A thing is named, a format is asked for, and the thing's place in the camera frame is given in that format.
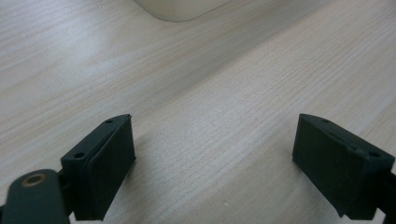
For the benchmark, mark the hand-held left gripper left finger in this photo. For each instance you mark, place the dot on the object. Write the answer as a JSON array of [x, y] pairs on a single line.
[[99, 168]]

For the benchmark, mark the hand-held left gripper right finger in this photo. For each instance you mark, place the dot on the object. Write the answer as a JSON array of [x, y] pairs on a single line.
[[339, 165]]

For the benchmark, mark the cream bin with face print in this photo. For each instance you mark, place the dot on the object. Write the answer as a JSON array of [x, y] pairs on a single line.
[[180, 9]]

